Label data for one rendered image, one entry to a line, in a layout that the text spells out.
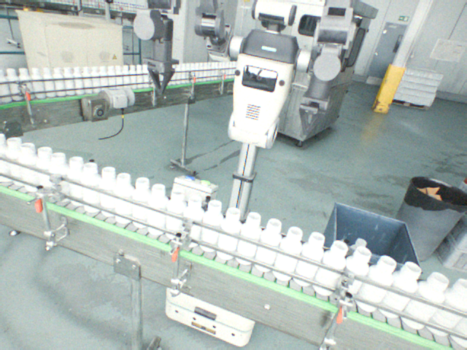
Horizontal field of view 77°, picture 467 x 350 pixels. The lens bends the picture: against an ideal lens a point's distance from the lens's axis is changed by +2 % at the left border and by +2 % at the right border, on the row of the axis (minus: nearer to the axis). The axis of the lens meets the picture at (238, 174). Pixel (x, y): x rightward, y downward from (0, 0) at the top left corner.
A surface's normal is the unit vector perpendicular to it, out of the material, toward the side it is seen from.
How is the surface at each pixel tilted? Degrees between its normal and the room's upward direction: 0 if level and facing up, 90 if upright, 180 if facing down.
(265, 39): 90
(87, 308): 0
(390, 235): 90
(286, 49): 90
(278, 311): 90
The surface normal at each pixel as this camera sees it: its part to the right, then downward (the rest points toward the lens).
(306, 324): -0.29, 0.42
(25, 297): 0.16, -0.86
